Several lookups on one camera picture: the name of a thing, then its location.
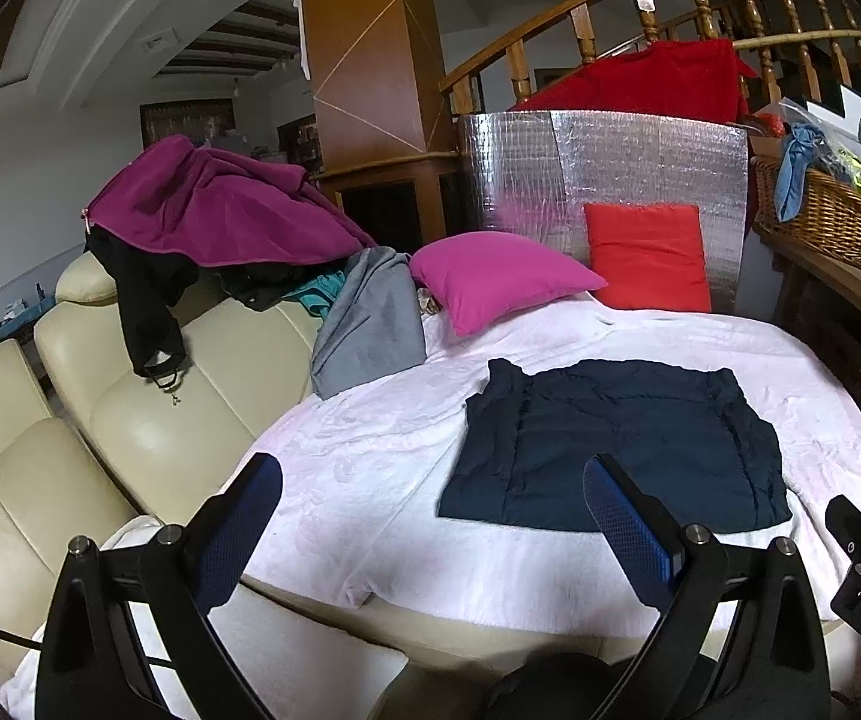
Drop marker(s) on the purple fleece garment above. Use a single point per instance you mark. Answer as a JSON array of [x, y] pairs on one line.
[[219, 208]]

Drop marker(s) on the black garment on sofa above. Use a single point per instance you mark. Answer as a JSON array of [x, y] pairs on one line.
[[149, 286]]

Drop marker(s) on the silver foil insulation panel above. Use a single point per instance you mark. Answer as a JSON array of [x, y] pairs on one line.
[[533, 172]]

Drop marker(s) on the white pink bed blanket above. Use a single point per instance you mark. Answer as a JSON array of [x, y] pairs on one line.
[[437, 513]]

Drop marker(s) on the grey garment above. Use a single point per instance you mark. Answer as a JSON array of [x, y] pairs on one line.
[[373, 329]]

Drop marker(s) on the brown wooden pillar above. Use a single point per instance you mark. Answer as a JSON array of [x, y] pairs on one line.
[[389, 151]]

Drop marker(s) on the navy blue padded jacket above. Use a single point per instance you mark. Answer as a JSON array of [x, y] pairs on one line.
[[688, 438]]

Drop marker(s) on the red pillow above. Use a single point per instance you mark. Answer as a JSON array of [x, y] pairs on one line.
[[652, 256]]

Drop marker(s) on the red cloth on railing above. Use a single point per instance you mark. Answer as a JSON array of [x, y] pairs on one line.
[[695, 80]]

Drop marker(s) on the blue cloth in basket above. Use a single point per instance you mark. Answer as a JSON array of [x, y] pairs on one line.
[[801, 147]]

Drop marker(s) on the wicker basket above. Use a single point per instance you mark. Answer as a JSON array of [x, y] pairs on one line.
[[829, 221]]

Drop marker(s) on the cream leather sofa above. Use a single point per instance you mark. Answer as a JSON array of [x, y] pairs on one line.
[[359, 539]]

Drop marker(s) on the magenta pillow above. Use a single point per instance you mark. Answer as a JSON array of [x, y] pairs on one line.
[[480, 277]]

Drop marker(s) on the teal garment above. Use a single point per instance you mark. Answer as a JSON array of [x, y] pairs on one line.
[[318, 295]]

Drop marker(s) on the wooden stair railing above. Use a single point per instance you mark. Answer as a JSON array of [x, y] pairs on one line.
[[806, 50]]

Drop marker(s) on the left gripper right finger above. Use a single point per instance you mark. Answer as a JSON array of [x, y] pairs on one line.
[[738, 634]]

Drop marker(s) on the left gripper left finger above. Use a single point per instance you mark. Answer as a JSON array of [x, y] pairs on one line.
[[92, 664]]

